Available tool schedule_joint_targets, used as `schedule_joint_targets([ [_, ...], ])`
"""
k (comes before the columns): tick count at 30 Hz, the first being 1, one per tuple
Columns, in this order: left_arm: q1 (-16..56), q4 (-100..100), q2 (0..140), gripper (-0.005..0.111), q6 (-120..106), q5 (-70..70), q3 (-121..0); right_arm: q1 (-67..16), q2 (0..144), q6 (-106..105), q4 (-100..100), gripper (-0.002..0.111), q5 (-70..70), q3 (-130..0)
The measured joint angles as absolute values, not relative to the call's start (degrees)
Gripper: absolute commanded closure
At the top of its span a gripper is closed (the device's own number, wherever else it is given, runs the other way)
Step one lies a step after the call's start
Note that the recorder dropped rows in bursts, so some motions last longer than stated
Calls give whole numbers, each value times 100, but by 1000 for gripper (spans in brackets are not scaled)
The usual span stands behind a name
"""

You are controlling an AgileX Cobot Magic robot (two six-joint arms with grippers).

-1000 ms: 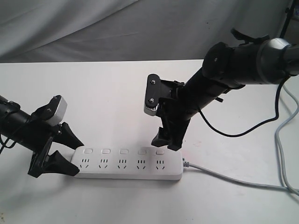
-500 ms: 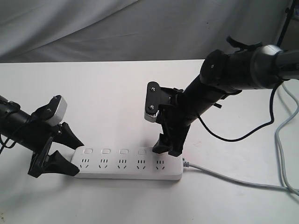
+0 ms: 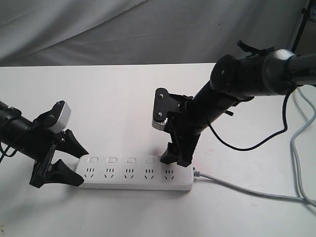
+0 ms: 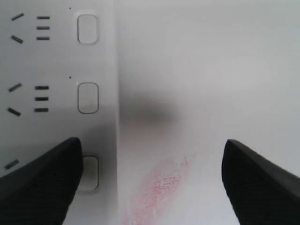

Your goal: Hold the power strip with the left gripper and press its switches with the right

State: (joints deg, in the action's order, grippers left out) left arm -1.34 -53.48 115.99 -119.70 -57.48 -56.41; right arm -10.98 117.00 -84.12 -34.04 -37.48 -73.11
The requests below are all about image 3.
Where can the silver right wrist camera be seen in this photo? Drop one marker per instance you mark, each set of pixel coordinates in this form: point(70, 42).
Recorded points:
point(160, 109)

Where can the black tripod stand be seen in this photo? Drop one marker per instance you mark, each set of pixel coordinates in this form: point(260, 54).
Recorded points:
point(305, 12)

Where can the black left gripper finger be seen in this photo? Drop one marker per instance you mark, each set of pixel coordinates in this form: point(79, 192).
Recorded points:
point(69, 144)
point(60, 173)

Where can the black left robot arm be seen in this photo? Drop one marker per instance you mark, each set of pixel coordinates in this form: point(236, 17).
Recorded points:
point(10, 120)

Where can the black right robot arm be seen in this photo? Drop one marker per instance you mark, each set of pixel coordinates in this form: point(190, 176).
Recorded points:
point(263, 72)

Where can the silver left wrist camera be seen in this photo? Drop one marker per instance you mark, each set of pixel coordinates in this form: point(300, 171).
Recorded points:
point(58, 117)

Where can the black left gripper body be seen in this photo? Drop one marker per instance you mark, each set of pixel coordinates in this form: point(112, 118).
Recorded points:
point(40, 144)

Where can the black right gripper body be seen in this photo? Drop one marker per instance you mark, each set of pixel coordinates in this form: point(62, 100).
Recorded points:
point(181, 122)

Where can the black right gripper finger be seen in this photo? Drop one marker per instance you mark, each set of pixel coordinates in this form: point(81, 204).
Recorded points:
point(171, 154)
point(185, 157)

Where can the grey backdrop cloth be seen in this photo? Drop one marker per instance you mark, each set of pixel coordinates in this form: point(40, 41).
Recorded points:
point(124, 32)

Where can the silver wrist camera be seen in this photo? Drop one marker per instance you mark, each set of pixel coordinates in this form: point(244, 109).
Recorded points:
point(58, 117)
point(160, 109)

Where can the white five-socket power strip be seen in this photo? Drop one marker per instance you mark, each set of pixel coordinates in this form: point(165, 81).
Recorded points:
point(133, 173)

